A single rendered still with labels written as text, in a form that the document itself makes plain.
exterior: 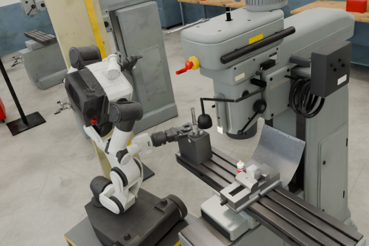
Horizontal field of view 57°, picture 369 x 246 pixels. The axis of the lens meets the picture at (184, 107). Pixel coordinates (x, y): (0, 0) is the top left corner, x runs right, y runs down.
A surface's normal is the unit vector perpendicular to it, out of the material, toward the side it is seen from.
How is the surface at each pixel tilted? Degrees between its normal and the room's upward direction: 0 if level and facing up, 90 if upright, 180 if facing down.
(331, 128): 88
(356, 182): 0
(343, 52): 90
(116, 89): 35
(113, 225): 0
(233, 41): 90
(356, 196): 0
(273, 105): 90
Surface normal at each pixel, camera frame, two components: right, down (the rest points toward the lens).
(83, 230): -0.15, -0.87
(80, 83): 0.30, -0.60
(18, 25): 0.59, 0.30
